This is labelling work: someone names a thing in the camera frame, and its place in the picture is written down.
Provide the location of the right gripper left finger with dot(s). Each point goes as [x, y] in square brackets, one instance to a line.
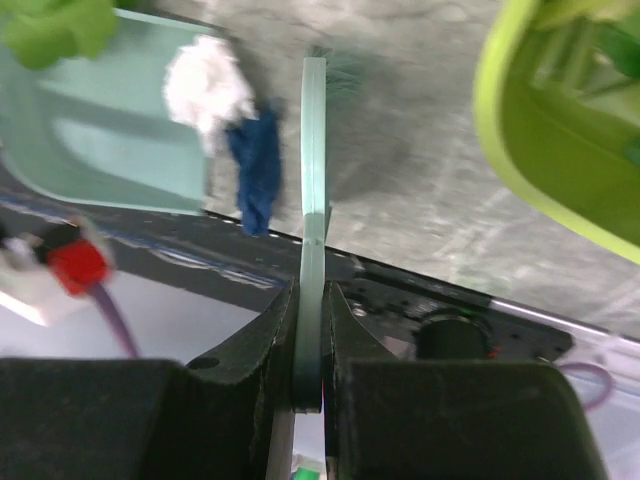
[225, 415]

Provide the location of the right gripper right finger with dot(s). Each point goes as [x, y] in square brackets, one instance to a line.
[458, 416]

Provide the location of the teal dustpan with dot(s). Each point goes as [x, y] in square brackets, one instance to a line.
[97, 131]

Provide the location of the teal hand brush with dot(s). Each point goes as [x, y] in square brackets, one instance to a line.
[329, 78]

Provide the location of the dark blue paper scrap right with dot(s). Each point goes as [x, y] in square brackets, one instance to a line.
[255, 146]

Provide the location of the white paper scrap by carrot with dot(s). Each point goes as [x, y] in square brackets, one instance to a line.
[206, 90]

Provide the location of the green plastic tray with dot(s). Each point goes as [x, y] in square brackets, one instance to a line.
[540, 150]

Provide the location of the orange toy carrot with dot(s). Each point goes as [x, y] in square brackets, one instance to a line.
[40, 33]

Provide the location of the green leafy toy vegetables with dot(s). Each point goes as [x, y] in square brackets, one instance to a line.
[591, 60]

